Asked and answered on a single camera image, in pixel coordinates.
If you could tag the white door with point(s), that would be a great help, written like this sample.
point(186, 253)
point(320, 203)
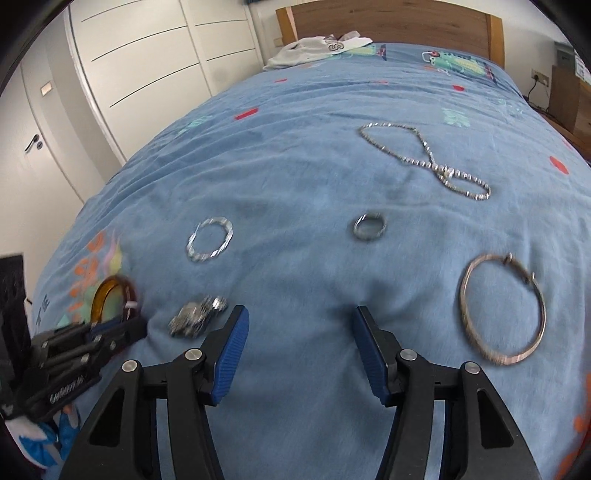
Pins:
point(55, 138)

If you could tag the wooden dresser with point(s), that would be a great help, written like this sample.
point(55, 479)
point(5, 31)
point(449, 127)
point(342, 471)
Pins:
point(570, 101)

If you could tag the thin silver bangle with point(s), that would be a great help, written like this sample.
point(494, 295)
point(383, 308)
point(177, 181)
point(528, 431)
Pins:
point(464, 300)

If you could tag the blue printed blanket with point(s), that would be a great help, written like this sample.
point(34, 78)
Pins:
point(300, 161)

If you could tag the silver metal watch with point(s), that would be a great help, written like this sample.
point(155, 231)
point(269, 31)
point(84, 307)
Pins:
point(189, 321)

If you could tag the person's left hand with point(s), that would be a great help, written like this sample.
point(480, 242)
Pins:
point(41, 438)

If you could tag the white printer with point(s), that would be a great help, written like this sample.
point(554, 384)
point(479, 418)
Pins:
point(582, 69)

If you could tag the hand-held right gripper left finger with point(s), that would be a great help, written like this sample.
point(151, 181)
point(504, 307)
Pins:
point(231, 353)

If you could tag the white clothing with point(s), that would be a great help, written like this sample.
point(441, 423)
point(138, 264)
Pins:
point(300, 53)

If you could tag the wall socket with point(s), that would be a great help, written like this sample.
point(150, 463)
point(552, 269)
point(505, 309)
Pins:
point(540, 77)

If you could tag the brown bangle with white tag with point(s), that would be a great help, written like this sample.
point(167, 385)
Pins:
point(98, 300)

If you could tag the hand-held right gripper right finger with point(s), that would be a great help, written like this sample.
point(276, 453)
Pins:
point(373, 357)

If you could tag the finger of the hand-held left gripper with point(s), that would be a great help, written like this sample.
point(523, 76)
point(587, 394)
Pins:
point(131, 333)
point(108, 328)

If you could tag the wooden headboard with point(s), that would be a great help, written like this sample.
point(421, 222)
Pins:
point(392, 23)

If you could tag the silver twisted hoop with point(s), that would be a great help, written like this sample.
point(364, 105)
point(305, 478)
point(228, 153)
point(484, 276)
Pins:
point(189, 244)

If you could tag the white wardrobe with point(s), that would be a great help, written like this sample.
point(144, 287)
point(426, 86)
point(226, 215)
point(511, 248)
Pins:
point(152, 69)

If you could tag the grey storage box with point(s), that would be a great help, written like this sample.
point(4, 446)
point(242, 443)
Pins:
point(564, 54)

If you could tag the wall light switch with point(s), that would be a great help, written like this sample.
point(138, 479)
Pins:
point(46, 88)

